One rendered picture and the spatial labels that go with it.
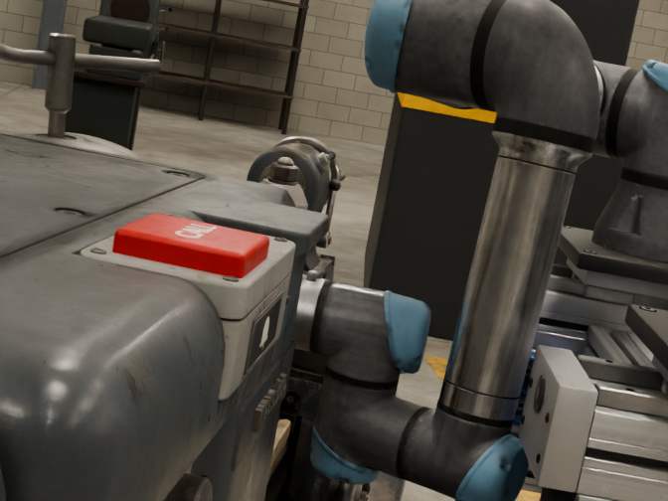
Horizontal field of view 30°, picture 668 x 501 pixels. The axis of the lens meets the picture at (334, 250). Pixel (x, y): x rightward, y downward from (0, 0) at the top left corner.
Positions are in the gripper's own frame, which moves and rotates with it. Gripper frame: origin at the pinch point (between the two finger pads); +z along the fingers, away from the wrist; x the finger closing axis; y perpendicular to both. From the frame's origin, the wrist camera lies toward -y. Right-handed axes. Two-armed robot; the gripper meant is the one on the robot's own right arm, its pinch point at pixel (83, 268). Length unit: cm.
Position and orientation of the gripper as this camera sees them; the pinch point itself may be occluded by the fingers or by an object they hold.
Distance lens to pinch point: 129.7
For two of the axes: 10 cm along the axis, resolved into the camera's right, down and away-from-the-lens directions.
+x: 1.8, -9.7, -1.7
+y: 1.6, -1.4, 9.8
